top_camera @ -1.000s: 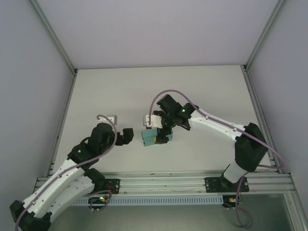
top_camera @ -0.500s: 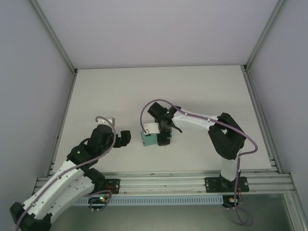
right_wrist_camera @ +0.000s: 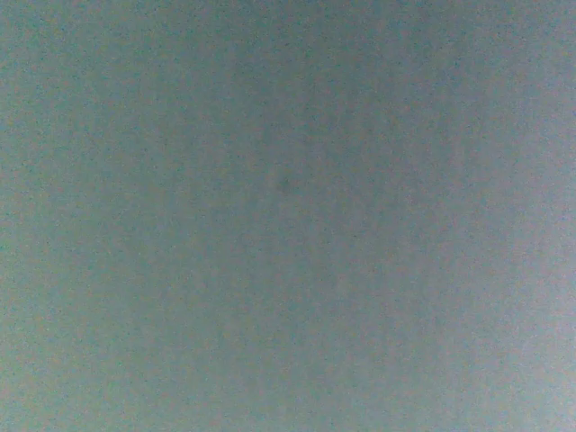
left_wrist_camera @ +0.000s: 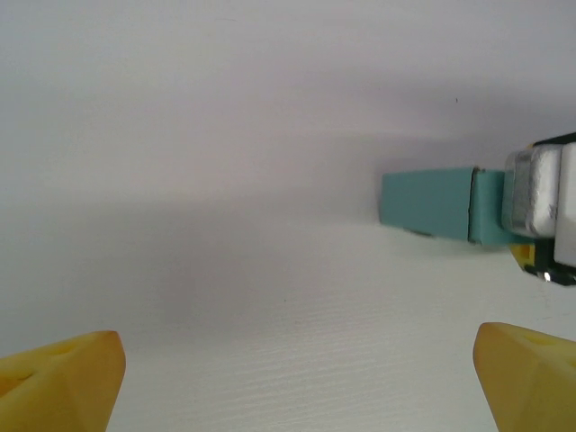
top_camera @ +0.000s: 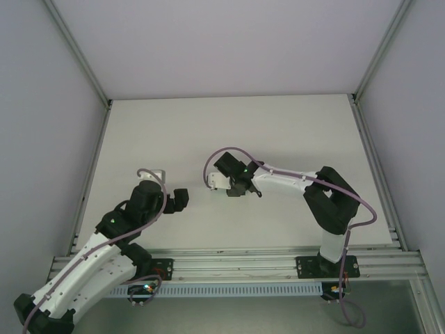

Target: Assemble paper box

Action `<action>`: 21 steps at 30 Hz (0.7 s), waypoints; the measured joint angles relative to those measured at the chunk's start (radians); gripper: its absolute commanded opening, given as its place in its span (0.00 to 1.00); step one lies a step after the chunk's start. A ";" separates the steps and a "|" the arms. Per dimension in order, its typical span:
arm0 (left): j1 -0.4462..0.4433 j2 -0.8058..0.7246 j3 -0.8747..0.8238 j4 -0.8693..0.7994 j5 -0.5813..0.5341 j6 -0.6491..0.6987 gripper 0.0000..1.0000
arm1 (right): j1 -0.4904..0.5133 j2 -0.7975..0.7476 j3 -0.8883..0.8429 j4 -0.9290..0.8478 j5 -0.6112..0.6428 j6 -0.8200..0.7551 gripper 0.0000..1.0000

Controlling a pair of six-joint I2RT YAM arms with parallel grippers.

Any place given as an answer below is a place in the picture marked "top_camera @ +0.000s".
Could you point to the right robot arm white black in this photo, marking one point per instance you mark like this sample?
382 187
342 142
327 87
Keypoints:
285 179

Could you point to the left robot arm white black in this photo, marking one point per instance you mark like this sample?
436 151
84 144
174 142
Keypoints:
87 264

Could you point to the black mounting plate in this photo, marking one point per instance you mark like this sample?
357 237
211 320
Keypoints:
167 269
306 266

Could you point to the aluminium side rail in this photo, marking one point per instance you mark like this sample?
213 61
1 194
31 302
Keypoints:
379 181
92 163

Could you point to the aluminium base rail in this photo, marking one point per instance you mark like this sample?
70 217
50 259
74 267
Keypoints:
243 264

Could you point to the aluminium frame post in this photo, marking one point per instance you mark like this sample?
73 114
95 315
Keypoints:
382 45
80 59

